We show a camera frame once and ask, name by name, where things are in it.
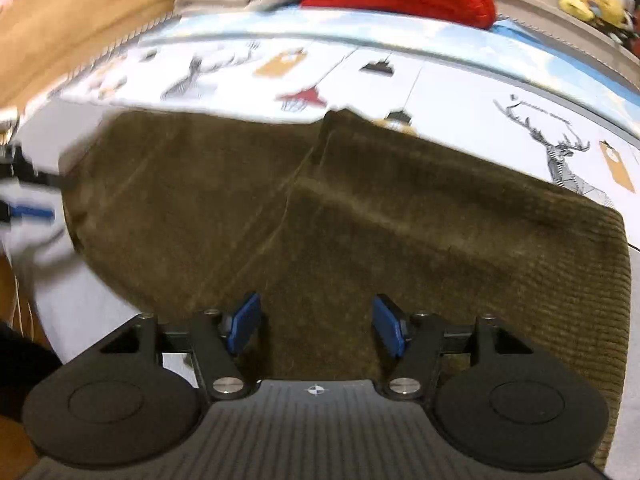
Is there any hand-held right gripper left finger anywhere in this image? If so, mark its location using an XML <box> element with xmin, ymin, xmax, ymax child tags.
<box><xmin>100</xmin><ymin>292</ymin><xmax>264</xmax><ymax>402</ymax></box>

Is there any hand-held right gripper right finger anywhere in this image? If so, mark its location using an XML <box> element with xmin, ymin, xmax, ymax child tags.
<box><xmin>371</xmin><ymin>294</ymin><xmax>539</xmax><ymax>402</ymax></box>

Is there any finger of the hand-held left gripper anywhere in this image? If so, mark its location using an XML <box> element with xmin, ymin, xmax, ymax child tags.
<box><xmin>0</xmin><ymin>144</ymin><xmax>65</xmax><ymax>187</ymax></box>
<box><xmin>0</xmin><ymin>200</ymin><xmax>57</xmax><ymax>225</ymax></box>

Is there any printed white grey bed sheet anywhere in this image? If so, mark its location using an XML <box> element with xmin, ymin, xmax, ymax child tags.
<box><xmin>10</xmin><ymin>35</ymin><xmax>640</xmax><ymax>366</ymax></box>

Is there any light blue bed sheet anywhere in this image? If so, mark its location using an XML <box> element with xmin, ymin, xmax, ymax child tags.
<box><xmin>135</xmin><ymin>9</ymin><xmax>640</xmax><ymax>138</ymax></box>

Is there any grey stitched mattress edge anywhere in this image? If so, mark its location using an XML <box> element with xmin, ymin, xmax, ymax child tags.
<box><xmin>487</xmin><ymin>0</ymin><xmax>640</xmax><ymax>88</ymax></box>

